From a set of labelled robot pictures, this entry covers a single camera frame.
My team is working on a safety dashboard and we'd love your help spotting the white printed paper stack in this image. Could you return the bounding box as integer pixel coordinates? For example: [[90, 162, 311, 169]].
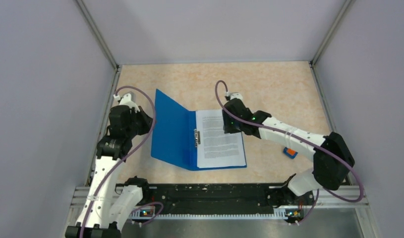
[[195, 110, 247, 170]]

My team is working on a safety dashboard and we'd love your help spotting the blue plastic file folder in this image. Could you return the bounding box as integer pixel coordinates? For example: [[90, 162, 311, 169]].
[[151, 88, 248, 172]]

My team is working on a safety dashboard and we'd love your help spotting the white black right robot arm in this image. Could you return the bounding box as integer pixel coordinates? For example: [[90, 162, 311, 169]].
[[222, 96, 355, 204]]

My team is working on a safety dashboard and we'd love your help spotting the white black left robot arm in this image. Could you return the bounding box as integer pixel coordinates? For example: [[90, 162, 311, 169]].
[[65, 103, 154, 238]]

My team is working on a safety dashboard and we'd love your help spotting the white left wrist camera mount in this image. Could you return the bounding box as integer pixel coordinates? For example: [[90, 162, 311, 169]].
[[113, 92, 140, 113]]

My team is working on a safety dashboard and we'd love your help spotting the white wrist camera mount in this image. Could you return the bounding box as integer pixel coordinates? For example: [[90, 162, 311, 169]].
[[225, 92, 243, 101], [113, 92, 140, 113]]

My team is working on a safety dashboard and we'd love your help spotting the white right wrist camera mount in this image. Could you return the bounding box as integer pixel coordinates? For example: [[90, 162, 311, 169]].
[[225, 92, 243, 101]]

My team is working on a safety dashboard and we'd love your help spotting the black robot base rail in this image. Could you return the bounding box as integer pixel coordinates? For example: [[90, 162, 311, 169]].
[[130, 183, 314, 221]]

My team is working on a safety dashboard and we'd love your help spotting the grey left frame post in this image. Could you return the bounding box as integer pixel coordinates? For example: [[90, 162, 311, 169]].
[[74, 0, 119, 71]]

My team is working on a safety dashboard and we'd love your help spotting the grey aluminium frame post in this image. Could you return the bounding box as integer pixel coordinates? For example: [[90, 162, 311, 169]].
[[310, 0, 355, 68]]

